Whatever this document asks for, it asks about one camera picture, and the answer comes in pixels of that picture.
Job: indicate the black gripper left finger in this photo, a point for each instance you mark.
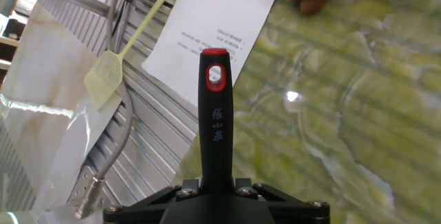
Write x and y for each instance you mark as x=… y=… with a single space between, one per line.
x=138 y=210

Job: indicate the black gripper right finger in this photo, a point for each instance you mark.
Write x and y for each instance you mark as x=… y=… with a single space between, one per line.
x=296 y=212

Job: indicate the black ladle with red accents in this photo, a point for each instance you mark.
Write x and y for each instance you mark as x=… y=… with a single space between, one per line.
x=215 y=141

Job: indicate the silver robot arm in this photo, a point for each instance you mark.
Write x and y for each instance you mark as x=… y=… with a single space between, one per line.
x=24 y=217

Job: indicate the green marble pattern mat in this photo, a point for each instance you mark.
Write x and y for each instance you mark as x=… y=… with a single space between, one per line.
x=344 y=113

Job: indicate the yellow fly swatter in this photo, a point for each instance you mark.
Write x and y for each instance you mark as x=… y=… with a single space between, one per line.
x=103 y=77

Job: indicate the beige marble pattern board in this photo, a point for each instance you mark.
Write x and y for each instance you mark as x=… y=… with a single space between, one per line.
x=44 y=79

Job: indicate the white instruction paper sheet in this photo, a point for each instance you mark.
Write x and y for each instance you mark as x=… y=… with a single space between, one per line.
x=206 y=17

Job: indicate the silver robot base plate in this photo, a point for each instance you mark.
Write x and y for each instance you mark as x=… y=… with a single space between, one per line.
x=79 y=186

